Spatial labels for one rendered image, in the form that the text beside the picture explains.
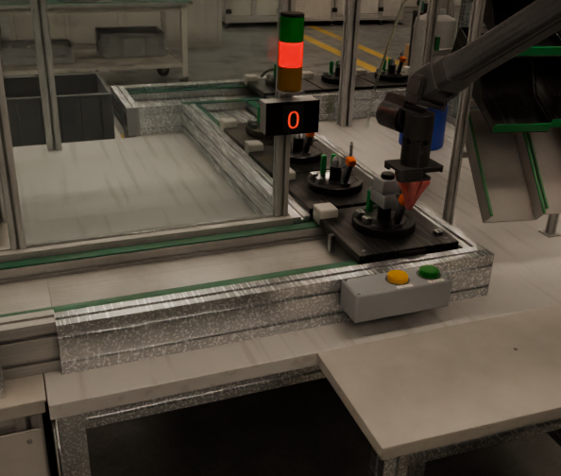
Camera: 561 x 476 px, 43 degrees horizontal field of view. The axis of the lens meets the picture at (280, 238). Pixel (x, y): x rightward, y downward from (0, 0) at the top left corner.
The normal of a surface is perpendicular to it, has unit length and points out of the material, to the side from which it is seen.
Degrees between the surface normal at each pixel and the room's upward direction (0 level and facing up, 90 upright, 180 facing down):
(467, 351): 0
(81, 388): 0
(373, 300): 90
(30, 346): 90
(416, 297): 90
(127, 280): 0
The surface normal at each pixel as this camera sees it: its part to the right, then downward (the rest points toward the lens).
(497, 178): 0.16, -0.34
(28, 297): 0.04, -0.90
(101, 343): 0.36, 0.41
